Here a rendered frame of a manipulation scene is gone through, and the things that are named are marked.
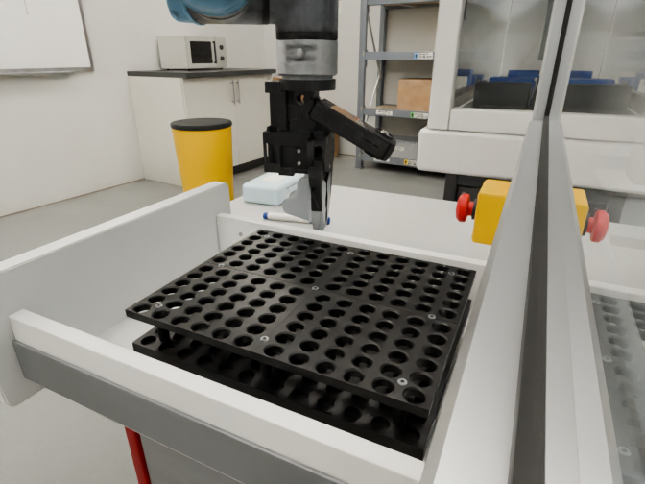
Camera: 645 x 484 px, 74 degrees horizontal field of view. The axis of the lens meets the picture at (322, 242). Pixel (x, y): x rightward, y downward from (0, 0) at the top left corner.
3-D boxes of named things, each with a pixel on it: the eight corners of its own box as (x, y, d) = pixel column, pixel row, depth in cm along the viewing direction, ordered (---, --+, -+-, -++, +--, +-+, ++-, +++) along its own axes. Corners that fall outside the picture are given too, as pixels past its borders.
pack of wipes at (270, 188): (278, 207, 95) (277, 187, 93) (241, 202, 99) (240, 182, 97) (307, 189, 108) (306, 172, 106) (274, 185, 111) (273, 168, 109)
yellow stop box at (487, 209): (465, 242, 58) (473, 190, 55) (473, 225, 64) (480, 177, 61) (506, 249, 56) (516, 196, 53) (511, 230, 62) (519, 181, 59)
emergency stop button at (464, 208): (452, 225, 59) (455, 197, 58) (457, 215, 63) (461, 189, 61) (474, 228, 58) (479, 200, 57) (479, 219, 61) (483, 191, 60)
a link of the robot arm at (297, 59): (342, 41, 55) (331, 39, 48) (342, 80, 57) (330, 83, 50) (285, 41, 56) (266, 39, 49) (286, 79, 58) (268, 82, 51)
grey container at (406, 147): (378, 156, 431) (379, 138, 425) (391, 150, 455) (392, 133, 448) (417, 160, 412) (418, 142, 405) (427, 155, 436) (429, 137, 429)
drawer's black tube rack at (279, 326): (139, 378, 34) (125, 308, 31) (262, 281, 48) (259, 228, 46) (418, 494, 25) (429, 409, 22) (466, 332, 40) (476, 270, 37)
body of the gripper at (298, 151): (280, 164, 63) (277, 76, 58) (338, 167, 62) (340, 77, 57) (263, 178, 56) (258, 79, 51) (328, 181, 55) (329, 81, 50)
